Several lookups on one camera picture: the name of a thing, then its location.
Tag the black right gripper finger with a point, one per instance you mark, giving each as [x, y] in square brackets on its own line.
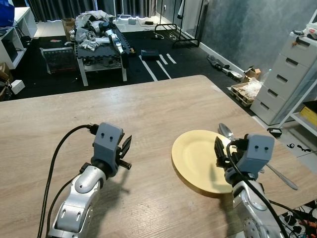
[226, 154]
[218, 146]

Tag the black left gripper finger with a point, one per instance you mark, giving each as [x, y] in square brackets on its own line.
[129, 144]
[123, 147]

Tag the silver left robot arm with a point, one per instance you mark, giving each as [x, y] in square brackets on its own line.
[79, 198]

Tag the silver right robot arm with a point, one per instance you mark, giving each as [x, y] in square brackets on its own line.
[255, 213]

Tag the silver metal spoon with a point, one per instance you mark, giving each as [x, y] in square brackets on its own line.
[226, 131]

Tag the yellow round plate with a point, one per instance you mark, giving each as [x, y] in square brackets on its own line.
[193, 158]

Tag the black power adapter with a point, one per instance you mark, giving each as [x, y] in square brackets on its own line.
[275, 133]

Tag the wooden tray with white stuff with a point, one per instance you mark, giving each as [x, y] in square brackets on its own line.
[247, 91]

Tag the small open cardboard box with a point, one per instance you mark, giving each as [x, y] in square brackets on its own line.
[252, 74]

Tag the yellow flat box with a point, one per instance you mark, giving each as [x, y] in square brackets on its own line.
[308, 115]

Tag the long black floor tool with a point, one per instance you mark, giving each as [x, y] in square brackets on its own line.
[218, 63]

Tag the white drawer cabinet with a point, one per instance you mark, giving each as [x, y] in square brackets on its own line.
[287, 74]

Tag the white-legged black workbench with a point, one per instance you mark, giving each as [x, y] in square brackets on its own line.
[101, 57]

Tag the flat dark blue box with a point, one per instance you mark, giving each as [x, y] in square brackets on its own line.
[150, 53]

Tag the black plastic crate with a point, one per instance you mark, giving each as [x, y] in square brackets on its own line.
[58, 60]

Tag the black metal clothes rack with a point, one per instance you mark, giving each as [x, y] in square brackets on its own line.
[188, 42]

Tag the pile of robot parts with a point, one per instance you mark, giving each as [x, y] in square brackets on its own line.
[96, 27]

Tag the small white box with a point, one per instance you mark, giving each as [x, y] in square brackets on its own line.
[17, 87]

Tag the tall brown cardboard box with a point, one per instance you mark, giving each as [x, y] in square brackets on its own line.
[68, 27]

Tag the plastic bag with red items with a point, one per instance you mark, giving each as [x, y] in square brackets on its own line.
[309, 32]

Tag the white hanging garment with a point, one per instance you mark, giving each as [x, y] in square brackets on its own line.
[190, 15]

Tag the dark grey curtain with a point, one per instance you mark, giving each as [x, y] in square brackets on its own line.
[74, 7]

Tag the white shelf unit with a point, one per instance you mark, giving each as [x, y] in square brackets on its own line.
[22, 22]

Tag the blue plastic container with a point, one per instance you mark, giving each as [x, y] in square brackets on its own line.
[6, 12]

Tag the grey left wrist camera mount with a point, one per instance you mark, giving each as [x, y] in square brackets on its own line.
[106, 140]

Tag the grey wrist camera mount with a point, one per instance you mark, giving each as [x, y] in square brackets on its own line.
[106, 140]
[260, 148]

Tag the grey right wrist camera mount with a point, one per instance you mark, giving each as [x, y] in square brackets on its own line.
[260, 148]

